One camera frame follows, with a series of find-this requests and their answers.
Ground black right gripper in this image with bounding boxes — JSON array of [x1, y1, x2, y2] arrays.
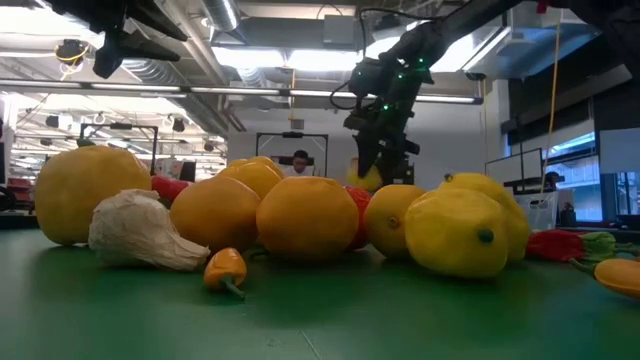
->
[[343, 49, 435, 185]]

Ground yellow lemon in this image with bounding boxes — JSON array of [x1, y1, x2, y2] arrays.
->
[[404, 188, 511, 279], [438, 172, 532, 262], [347, 164, 384, 194]]

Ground yellow-orange citrus fruit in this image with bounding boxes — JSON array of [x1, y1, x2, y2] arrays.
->
[[363, 183, 427, 259]]

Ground orange citrus fruit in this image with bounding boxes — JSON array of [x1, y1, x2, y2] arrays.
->
[[169, 175, 262, 254], [255, 175, 360, 262], [227, 155, 286, 177]]

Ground yellow mango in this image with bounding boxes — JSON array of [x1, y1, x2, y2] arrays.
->
[[218, 161, 284, 201]]

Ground red bell pepper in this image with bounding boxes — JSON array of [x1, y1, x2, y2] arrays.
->
[[150, 175, 192, 205]]

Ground large white garlic bulb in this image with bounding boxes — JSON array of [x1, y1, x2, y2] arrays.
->
[[88, 188, 212, 272]]

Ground person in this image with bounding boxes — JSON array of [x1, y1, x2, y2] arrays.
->
[[285, 149, 316, 179]]

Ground long ceiling light bar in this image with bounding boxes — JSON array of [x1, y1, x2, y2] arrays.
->
[[0, 78, 485, 105]]

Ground red storage bins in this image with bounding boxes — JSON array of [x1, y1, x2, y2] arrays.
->
[[5, 177, 35, 202]]

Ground green table mat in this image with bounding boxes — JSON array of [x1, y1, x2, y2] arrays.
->
[[0, 222, 640, 360]]

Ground short orange pepper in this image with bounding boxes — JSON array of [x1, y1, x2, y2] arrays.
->
[[203, 247, 249, 301]]

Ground small red pepper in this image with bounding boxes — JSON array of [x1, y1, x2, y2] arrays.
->
[[525, 229, 587, 263]]

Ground window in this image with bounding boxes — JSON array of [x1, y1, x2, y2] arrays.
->
[[547, 130, 606, 222]]

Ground orange chili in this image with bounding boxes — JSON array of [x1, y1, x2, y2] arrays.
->
[[568, 257, 640, 301]]

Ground black ceiling cable reel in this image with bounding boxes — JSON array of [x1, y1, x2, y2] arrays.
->
[[53, 38, 92, 69]]

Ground black gantry frame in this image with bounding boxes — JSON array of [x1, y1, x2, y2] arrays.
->
[[255, 131, 330, 177], [78, 123, 160, 176]]

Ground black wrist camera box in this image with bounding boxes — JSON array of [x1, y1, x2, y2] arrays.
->
[[348, 57, 387, 99]]

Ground round metal air duct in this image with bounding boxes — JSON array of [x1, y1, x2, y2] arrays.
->
[[199, 0, 242, 32]]

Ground black frame stand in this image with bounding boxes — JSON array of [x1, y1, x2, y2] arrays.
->
[[483, 147, 532, 189]]

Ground yellow hanging cable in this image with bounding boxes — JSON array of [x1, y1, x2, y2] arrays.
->
[[538, 19, 562, 197]]

